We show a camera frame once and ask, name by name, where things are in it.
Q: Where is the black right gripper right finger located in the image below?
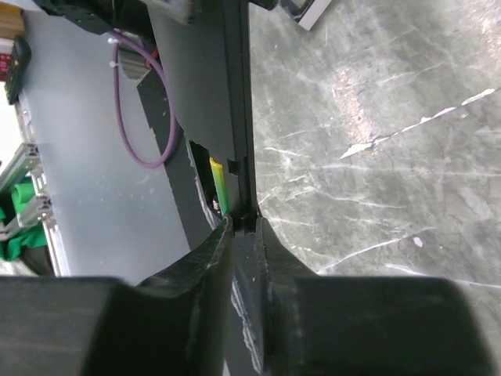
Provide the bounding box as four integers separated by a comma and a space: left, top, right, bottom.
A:
256, 218, 498, 375

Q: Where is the black base bar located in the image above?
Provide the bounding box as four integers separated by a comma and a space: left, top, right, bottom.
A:
137, 71, 220, 250

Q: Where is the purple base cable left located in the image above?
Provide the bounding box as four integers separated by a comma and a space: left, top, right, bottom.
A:
108, 27, 178, 170

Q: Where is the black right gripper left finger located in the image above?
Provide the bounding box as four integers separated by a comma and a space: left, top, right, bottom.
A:
1, 216, 233, 375

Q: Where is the black remote control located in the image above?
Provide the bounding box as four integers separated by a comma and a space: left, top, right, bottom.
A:
147, 1, 258, 232

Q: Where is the green battery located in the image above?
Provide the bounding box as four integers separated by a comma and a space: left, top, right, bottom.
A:
209, 157, 230, 215

